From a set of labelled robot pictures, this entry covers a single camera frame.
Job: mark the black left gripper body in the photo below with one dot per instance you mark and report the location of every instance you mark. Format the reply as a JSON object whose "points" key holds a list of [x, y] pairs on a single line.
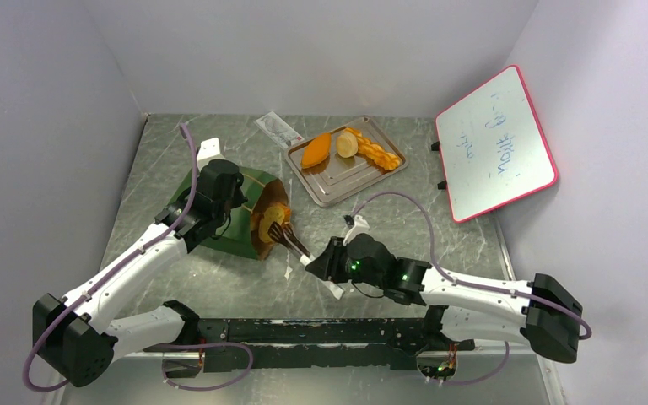
{"points": [[238, 197]]}

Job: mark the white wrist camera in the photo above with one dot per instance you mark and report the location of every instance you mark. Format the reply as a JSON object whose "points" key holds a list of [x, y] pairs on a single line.
{"points": [[357, 225], [208, 150]]}

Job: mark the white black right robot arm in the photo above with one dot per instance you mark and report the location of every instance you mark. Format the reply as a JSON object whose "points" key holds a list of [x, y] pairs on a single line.
{"points": [[540, 313]]}

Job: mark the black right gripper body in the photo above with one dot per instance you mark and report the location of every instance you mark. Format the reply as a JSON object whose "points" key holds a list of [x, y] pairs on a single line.
{"points": [[341, 267]]}

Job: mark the round seeded fake bread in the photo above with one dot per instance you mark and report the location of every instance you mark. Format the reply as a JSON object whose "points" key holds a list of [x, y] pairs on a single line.
{"points": [[275, 212]]}

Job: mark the aluminium frame rail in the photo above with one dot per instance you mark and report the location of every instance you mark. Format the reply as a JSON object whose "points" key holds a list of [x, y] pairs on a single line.
{"points": [[181, 364]]}

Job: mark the smooth orange fake loaf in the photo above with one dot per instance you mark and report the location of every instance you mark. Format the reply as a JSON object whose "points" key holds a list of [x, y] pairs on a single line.
{"points": [[316, 151]]}

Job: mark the green paper bag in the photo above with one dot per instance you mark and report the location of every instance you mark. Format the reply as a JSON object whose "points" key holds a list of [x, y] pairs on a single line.
{"points": [[236, 238]]}

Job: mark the metal baking tray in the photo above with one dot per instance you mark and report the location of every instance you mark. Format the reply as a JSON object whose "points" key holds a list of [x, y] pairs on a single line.
{"points": [[337, 178]]}

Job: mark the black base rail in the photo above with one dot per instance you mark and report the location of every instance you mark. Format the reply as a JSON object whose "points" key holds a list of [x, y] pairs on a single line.
{"points": [[233, 344]]}

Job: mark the clear plastic packet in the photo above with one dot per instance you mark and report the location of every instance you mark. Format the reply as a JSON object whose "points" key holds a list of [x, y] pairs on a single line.
{"points": [[278, 130]]}

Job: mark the pale round fake bun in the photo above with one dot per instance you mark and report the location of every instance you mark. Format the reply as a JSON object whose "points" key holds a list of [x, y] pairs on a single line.
{"points": [[347, 144]]}

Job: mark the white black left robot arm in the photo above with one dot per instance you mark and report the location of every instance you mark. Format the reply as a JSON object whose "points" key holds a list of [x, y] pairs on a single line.
{"points": [[128, 279]]}

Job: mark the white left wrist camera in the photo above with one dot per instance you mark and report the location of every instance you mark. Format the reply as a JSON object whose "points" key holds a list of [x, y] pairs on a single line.
{"points": [[208, 150]]}

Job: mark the braided orange fake bread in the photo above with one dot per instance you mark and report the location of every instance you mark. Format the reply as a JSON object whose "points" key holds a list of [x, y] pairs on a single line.
{"points": [[385, 160]]}

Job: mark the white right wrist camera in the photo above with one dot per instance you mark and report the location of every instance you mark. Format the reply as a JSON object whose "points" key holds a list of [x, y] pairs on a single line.
{"points": [[357, 225]]}

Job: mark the pink framed whiteboard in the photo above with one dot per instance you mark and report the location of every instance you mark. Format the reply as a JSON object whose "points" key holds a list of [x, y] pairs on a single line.
{"points": [[493, 148]]}

